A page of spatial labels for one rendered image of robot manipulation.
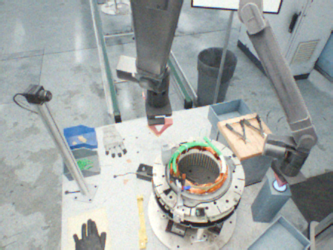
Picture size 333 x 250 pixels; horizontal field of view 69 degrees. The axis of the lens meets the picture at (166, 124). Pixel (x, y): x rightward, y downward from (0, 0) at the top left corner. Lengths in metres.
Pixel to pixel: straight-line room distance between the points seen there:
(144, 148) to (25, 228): 1.22
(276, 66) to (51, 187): 1.98
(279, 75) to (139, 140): 0.87
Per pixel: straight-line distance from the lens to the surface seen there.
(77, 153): 1.33
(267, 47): 0.69
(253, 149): 1.01
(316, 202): 2.33
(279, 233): 0.92
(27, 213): 2.25
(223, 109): 1.21
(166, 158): 0.84
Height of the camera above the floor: 1.83
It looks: 47 degrees down
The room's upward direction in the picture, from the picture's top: straight up
